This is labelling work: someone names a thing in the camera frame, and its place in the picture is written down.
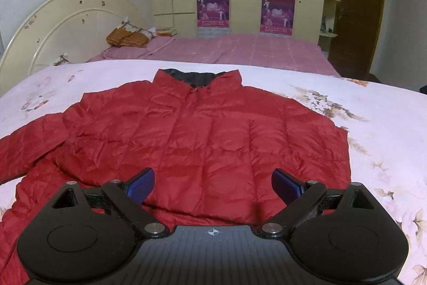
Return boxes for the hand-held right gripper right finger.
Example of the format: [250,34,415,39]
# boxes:
[256,167,376,240]

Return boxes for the brown wooden door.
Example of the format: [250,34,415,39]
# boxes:
[329,0,388,80]

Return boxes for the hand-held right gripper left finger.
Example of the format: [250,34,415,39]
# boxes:
[50,167,167,240]

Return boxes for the pink floral bed cover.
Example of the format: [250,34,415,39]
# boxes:
[0,60,427,285]

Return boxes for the purple wall poster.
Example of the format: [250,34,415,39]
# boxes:
[197,0,230,38]
[260,0,296,37]

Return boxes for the orange patterned packet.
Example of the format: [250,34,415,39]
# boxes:
[106,21,157,48]

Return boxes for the cream wooden headboard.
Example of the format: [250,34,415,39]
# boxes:
[0,0,147,95]

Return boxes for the pink checked bed sheet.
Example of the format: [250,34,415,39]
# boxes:
[88,34,342,78]

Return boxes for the red puffer jacket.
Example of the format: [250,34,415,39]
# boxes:
[0,69,352,285]

